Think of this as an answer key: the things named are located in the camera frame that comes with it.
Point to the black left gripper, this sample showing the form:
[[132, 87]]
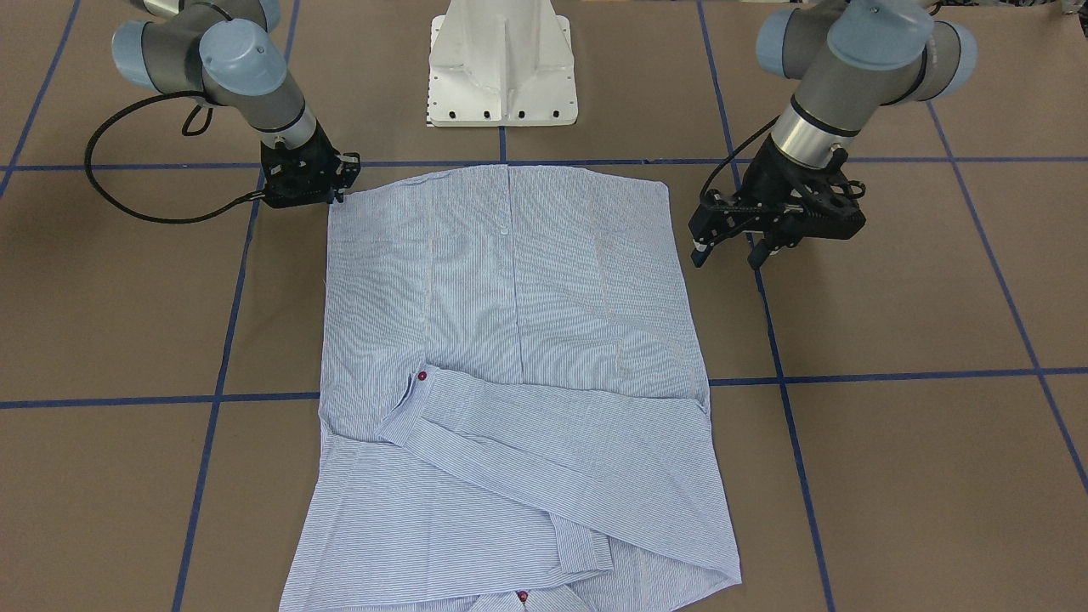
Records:
[[772, 177]]

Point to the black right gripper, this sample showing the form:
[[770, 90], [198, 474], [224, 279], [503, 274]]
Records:
[[320, 154]]

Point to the blue striped button shirt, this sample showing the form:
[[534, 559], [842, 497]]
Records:
[[514, 409]]

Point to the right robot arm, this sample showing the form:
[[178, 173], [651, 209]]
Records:
[[221, 54]]

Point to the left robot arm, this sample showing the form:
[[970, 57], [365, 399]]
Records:
[[850, 58]]

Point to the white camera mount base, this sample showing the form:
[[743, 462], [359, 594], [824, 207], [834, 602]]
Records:
[[501, 64]]

